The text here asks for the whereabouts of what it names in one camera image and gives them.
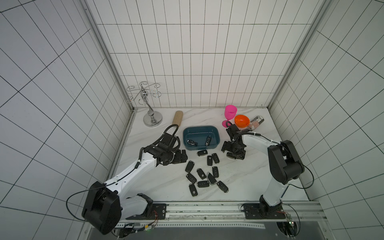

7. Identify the silver metal cup stand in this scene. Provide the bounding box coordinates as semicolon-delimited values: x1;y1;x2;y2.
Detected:
126;81;163;127

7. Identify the chrome black car key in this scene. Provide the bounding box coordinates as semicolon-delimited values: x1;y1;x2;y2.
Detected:
187;140;198;146

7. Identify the silver edged smart key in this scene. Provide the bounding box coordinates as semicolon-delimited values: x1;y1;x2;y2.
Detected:
207;173;217;185

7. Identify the striped drink can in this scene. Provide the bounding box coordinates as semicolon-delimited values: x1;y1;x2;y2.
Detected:
247;116;265;131

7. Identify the aluminium mounting rail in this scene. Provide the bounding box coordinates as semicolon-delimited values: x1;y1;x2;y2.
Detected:
113;201;327;230

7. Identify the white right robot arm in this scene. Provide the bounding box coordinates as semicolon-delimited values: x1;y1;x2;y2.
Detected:
222;121;305;209

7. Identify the orange plastic bowl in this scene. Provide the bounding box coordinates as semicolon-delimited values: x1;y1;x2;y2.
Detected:
234;115;250;129

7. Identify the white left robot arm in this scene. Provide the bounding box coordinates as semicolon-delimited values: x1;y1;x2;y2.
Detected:
82;133;181;235

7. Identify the black car key top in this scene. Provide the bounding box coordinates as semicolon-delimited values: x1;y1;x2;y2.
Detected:
197;150;208;157

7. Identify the black smart key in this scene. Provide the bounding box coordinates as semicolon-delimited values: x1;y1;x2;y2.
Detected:
185;161;195;173

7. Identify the pink plastic goblet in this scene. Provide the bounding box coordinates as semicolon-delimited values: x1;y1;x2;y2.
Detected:
222;105;238;128

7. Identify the teal storage box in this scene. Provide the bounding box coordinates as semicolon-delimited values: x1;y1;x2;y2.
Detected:
183;126;221;151

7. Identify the beige glasses case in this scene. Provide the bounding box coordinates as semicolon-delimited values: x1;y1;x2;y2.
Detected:
172;111;184;127

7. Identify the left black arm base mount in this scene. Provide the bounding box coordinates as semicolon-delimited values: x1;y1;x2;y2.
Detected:
122;194;167;220

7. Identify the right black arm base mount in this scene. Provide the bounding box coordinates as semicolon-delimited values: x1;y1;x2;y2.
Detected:
240;195;286;220

